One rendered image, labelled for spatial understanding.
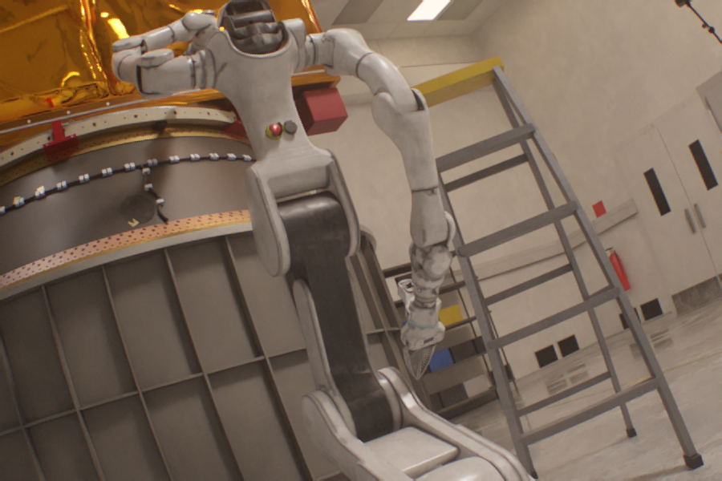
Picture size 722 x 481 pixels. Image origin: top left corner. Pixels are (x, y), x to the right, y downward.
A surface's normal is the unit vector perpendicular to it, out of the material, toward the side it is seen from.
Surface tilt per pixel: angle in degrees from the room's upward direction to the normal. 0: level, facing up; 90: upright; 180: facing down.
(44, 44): 90
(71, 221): 62
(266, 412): 90
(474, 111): 90
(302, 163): 81
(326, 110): 90
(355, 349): 110
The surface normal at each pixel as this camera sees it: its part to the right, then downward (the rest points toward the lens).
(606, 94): -0.84, 0.21
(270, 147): 0.31, -0.40
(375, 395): 0.22, -0.59
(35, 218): -0.07, -0.64
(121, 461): 0.18, -0.25
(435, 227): 0.45, 0.04
